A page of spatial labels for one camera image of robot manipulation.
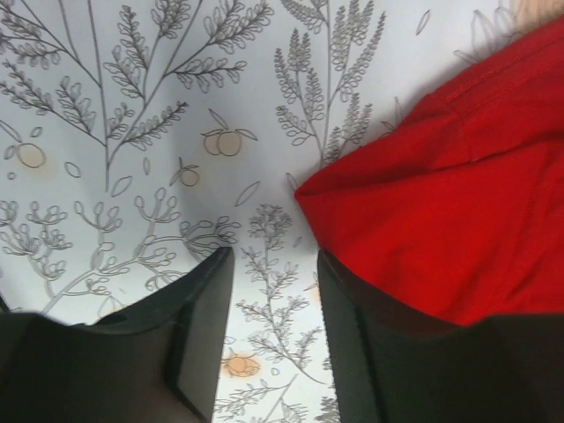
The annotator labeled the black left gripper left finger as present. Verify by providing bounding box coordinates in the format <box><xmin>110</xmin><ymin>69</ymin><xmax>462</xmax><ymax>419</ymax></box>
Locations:
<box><xmin>1</xmin><ymin>248</ymin><xmax>234</xmax><ymax>422</ymax></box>

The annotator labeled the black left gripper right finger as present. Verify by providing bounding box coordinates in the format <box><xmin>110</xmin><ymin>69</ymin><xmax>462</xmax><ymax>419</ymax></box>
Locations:
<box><xmin>317</xmin><ymin>252</ymin><xmax>563</xmax><ymax>422</ymax></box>

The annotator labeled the red t shirt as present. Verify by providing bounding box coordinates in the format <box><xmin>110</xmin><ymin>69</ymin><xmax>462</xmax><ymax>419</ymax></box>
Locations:
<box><xmin>295</xmin><ymin>19</ymin><xmax>563</xmax><ymax>325</ymax></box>

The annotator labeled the floral patterned table mat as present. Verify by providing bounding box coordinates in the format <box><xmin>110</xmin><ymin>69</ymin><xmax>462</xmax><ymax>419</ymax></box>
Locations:
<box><xmin>1</xmin><ymin>1</ymin><xmax>563</xmax><ymax>422</ymax></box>

